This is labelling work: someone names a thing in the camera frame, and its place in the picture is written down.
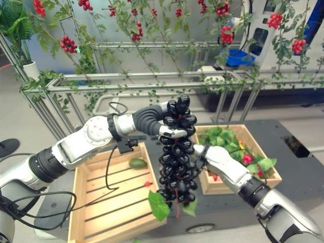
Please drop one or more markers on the green fern plant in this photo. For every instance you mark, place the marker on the green fern plant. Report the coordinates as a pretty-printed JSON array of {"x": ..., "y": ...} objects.
[{"x": 15, "y": 22}]

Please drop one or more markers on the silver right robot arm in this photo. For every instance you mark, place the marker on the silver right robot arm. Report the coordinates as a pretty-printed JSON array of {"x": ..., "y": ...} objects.
[{"x": 227, "y": 164}]

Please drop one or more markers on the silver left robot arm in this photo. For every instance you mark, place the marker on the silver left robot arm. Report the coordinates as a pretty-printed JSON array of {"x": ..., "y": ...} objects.
[{"x": 76, "y": 146}]

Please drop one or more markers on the white plant pot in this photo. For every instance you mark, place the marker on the white plant pot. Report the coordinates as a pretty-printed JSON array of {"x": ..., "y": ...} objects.
[{"x": 31, "y": 70}]

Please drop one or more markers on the white machine housing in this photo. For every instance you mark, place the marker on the white machine housing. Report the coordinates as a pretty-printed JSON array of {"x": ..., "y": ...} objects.
[{"x": 268, "y": 50}]

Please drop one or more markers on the black grape bunch with leaves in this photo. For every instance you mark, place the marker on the black grape bunch with leaves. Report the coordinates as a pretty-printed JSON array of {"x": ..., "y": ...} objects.
[{"x": 177, "y": 162}]

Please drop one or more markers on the person's black shoe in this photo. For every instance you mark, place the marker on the person's black shoe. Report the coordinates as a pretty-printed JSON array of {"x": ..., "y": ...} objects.
[{"x": 8, "y": 147}]

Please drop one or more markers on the green leaf pile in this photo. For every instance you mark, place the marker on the green leaf pile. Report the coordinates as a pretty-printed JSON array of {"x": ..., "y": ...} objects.
[{"x": 217, "y": 139}]

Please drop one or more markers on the green artificial vine foliage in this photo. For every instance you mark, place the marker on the green artificial vine foliage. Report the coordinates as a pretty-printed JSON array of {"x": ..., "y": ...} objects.
[{"x": 86, "y": 58}]

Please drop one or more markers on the blue plastic bin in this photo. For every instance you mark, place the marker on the blue plastic bin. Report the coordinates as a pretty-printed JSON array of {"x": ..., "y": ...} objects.
[{"x": 236, "y": 60}]

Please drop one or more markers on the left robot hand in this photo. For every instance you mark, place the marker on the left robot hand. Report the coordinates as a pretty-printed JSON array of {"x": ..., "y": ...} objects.
[{"x": 146, "y": 119}]

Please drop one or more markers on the empty-looking light wooden crate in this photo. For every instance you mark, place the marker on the empty-looking light wooden crate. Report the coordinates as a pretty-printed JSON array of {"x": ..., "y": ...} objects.
[{"x": 114, "y": 202}]

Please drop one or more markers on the small red chili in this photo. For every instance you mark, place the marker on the small red chili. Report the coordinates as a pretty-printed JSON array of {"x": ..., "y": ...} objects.
[{"x": 147, "y": 184}]

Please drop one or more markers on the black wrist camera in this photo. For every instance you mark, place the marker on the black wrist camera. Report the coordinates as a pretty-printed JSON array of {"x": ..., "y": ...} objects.
[{"x": 127, "y": 145}]

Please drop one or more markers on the aluminium trellis frame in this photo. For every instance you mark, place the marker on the aluminium trellis frame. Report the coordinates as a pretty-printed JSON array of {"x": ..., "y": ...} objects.
[{"x": 141, "y": 76}]

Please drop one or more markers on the leaf-filled light wooden crate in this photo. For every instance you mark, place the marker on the leaf-filled light wooden crate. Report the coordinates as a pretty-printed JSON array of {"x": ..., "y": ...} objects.
[{"x": 217, "y": 188}]

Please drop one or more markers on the green avocado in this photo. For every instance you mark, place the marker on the green avocado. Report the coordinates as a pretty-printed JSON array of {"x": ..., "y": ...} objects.
[{"x": 138, "y": 163}]

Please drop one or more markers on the red strawberry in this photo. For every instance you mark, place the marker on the red strawberry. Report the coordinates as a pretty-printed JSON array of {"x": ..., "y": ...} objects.
[{"x": 214, "y": 178}]

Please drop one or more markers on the red berry cluster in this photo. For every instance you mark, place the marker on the red berry cluster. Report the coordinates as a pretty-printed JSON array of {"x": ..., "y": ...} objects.
[
  {"x": 134, "y": 12},
  {"x": 85, "y": 4},
  {"x": 68, "y": 44},
  {"x": 112, "y": 11},
  {"x": 39, "y": 7},
  {"x": 154, "y": 12},
  {"x": 179, "y": 12},
  {"x": 137, "y": 34},
  {"x": 202, "y": 6}
]

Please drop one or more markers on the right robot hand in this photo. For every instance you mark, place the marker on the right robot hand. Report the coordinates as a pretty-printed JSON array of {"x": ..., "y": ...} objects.
[{"x": 198, "y": 149}]

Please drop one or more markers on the small yellow fruit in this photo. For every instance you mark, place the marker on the small yellow fruit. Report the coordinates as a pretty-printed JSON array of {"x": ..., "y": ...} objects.
[{"x": 242, "y": 146}]

